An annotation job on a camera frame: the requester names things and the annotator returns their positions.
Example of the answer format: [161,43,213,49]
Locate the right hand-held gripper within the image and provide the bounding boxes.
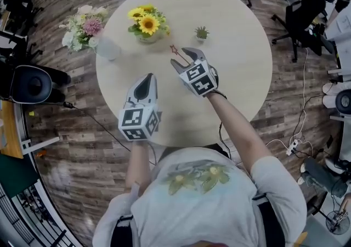
[170,47,219,99]

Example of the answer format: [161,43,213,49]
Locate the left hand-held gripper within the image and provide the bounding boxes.
[118,73,163,142]

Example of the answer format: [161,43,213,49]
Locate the red star-tipped stick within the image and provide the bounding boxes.
[169,44,191,64]

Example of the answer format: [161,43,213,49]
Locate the person's left forearm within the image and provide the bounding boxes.
[123,139,155,196]

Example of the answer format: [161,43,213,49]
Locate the person's right forearm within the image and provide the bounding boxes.
[205,91,275,177]

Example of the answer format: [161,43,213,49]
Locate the small green potted plant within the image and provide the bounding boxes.
[194,25,210,43]

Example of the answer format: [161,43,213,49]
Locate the sunflowers in white pot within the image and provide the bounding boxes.
[127,3,171,44]

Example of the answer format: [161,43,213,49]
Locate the white ceramic vase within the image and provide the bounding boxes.
[95,36,122,61]

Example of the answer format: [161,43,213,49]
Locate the pink white flower bouquet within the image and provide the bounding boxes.
[58,4,110,54]

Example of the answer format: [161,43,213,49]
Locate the round black grey seat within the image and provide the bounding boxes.
[11,64,53,104]
[335,89,351,116]

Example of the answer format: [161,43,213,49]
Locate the black office chair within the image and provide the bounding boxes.
[0,0,45,30]
[271,1,338,63]

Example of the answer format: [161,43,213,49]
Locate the person's white printed shirt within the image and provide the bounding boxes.
[92,145,308,247]

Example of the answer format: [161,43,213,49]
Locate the white power strip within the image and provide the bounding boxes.
[285,139,299,156]

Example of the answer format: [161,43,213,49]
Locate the light wooden desk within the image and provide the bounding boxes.
[0,100,24,159]

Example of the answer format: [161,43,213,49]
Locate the dark green board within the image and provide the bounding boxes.
[0,154,41,200]

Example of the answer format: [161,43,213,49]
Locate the white desk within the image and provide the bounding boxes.
[325,14,351,76]

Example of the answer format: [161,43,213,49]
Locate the round floor fan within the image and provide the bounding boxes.
[325,210,351,236]

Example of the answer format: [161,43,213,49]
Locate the black wrist strap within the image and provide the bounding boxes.
[207,89,228,100]

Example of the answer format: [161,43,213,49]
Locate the black power adapter cable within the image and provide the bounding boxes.
[63,101,132,152]

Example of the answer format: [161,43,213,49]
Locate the black shoulder strap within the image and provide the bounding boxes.
[256,193,287,247]
[111,214,135,247]

